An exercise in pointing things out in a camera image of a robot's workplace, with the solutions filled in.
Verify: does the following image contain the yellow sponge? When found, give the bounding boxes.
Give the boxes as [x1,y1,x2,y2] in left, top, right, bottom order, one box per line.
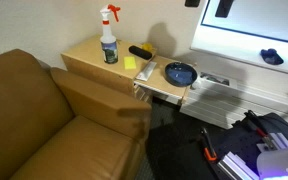
[124,56,136,70]

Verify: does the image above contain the black bowl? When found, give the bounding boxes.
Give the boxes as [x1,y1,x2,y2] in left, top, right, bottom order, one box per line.
[165,62,198,87]

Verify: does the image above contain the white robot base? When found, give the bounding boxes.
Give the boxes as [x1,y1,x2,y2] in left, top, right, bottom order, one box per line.
[257,148,288,180]

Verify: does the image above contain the light wooden side table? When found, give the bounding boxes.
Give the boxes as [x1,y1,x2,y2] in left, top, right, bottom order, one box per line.
[61,35,190,105]

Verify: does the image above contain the small yellow object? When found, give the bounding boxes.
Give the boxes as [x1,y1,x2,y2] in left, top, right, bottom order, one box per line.
[142,43,153,52]

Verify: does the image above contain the spray bottle with red trigger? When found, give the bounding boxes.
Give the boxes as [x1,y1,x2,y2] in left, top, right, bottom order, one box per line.
[100,4,120,64]

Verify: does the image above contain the brown leather armchair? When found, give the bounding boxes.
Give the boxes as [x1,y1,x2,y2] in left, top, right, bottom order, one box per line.
[0,49,151,180]

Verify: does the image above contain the red black clamp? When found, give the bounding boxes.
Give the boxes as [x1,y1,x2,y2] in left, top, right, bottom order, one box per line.
[245,110,276,150]

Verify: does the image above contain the black breadboard robot platform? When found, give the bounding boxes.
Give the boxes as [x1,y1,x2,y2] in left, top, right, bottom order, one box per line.
[200,111,288,180]

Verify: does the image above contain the aluminium extrusion rails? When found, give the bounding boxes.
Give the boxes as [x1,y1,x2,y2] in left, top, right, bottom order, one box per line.
[217,133,288,180]

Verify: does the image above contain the blue object on sill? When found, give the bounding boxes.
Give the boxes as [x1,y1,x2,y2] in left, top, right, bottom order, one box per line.
[260,48,284,65]

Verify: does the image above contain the white wall heater unit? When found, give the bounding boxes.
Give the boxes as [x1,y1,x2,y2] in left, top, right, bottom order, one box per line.
[180,72,288,129]

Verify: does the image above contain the orange handled clamp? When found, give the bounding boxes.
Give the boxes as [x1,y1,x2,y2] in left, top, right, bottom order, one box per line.
[200,127,218,163]

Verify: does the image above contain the black mount on wall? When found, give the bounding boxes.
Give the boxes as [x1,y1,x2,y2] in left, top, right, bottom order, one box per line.
[184,0,200,8]

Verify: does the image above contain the black mount on window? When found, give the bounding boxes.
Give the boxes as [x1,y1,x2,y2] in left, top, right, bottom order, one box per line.
[215,0,234,18]

